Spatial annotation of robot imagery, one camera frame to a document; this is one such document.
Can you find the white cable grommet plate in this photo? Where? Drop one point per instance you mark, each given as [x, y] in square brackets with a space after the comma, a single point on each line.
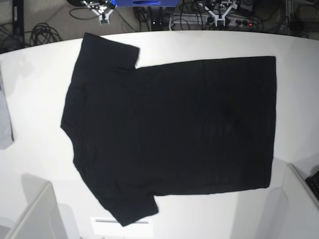
[110, 227]

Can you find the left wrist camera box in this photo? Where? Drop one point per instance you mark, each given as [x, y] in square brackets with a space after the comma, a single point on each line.
[219, 19]

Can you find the blue box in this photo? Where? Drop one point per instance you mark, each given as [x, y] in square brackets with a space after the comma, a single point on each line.
[132, 3]

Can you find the grey cloth at table edge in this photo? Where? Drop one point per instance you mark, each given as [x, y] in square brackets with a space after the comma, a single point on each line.
[6, 133]

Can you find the black T-shirt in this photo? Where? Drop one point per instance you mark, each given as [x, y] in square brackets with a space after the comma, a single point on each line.
[187, 128]

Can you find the white power strip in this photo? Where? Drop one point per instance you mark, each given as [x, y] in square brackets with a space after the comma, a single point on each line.
[206, 20]

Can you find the black vertical post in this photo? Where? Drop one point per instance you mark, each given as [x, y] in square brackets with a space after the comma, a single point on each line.
[18, 17]

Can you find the black keyboard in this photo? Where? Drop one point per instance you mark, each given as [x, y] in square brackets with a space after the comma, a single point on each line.
[313, 183]

